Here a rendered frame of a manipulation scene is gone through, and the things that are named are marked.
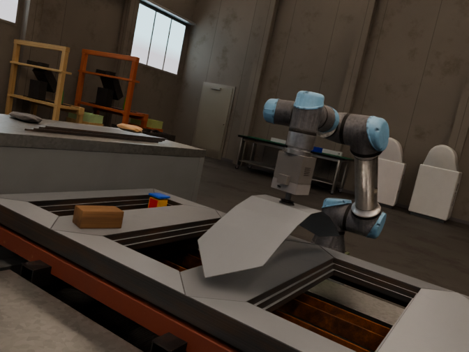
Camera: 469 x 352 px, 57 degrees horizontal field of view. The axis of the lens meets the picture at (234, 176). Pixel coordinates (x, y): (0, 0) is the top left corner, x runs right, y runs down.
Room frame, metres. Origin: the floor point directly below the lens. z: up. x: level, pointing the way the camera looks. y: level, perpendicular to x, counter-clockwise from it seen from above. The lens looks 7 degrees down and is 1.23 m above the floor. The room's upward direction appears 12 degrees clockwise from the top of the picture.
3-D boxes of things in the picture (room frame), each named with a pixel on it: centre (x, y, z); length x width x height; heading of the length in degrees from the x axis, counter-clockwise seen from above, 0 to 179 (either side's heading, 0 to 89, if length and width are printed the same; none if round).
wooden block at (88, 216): (1.17, 0.35, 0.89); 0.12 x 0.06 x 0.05; 132
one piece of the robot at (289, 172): (1.16, -0.15, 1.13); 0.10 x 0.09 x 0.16; 138
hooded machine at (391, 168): (9.99, -3.39, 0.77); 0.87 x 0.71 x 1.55; 61
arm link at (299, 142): (1.17, -0.15, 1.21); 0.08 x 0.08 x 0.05
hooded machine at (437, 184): (9.45, -4.37, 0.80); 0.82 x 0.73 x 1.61; 61
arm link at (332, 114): (1.26, -0.20, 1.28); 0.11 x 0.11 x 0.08; 56
